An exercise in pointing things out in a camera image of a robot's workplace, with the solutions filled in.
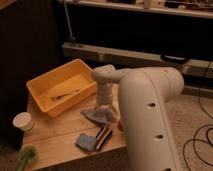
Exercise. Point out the blue-grey sponge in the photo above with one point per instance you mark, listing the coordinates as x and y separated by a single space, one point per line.
86 142

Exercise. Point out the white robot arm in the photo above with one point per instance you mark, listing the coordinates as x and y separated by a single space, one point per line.
142 94

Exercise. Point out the utensil inside yellow bin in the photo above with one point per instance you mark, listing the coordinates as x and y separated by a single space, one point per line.
63 95

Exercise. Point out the orange ball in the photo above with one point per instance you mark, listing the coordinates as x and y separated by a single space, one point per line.
120 126

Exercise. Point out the grey cloth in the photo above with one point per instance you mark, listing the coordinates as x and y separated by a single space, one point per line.
100 115

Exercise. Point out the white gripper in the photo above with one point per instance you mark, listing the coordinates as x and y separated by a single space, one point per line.
107 102

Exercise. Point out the green plastic toy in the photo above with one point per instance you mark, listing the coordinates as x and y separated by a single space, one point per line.
28 156

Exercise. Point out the striped black white block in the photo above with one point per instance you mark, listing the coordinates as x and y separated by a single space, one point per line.
102 136

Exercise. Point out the white paper cup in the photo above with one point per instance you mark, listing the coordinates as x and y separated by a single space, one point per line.
23 121

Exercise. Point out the grey metal shelf rail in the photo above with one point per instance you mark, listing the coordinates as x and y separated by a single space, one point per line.
135 59

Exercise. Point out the yellow plastic bin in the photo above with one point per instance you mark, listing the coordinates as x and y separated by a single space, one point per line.
74 75

